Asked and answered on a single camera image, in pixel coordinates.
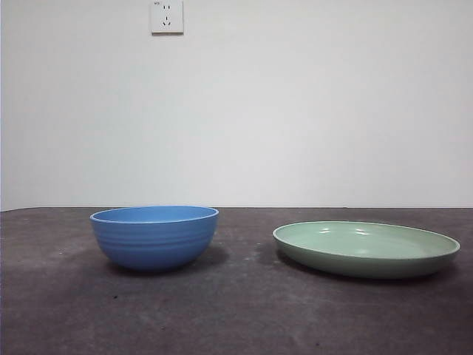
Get blue ribbed bowl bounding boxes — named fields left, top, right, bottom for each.
left=89, top=206, right=220, bottom=274

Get green round plate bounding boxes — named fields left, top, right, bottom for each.
left=272, top=220, right=462, bottom=280

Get white wall socket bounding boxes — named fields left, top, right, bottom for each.
left=150, top=0, right=185, bottom=37

